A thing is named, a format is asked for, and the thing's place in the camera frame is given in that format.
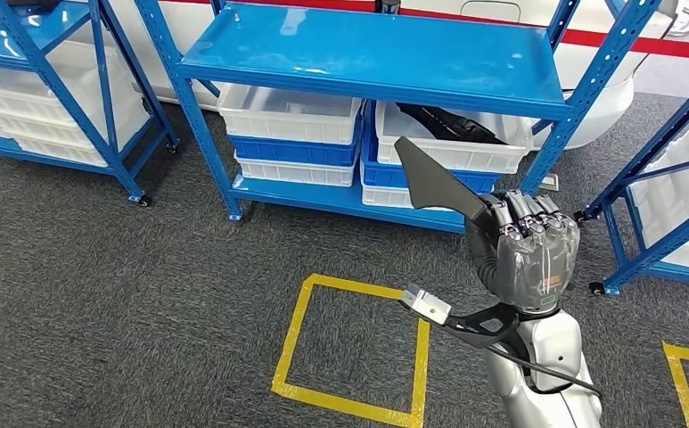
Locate robot right hand grey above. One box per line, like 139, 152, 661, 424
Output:
464, 188, 581, 314

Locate black plastic panel part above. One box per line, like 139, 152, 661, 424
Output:
393, 136, 490, 221

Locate blue metal shelf rack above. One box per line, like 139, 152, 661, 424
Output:
574, 62, 689, 298
0, 0, 181, 208
134, 0, 664, 235

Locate black ribbed part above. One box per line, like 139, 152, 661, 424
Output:
396, 102, 509, 147

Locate white car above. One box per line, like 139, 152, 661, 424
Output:
93, 0, 679, 152

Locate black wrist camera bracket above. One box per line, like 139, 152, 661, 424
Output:
441, 302, 522, 350

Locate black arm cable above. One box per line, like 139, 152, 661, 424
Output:
485, 342, 605, 398

